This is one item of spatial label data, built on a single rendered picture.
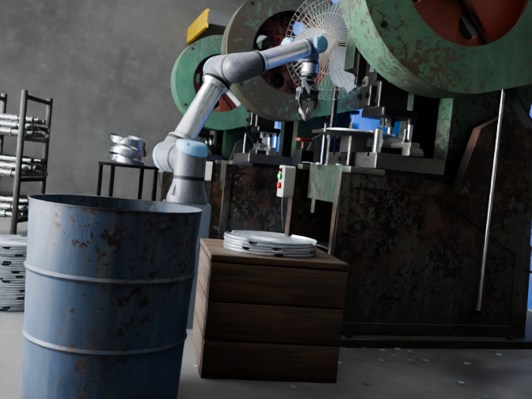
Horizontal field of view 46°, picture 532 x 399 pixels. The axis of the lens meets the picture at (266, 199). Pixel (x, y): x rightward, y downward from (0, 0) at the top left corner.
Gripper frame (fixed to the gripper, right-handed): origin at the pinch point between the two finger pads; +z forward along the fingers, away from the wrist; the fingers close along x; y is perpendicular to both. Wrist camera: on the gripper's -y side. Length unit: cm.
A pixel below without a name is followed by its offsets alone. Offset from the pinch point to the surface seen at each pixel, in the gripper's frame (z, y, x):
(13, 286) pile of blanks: 76, -25, 115
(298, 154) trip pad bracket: 16.9, -2.5, 3.2
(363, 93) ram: -9.7, -32.1, -11.5
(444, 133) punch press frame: 4, -49, -40
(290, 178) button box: 27.6, -12.7, 9.1
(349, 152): 15.0, -37.6, -5.3
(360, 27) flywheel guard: -25, -71, 11
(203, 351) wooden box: 77, -95, 60
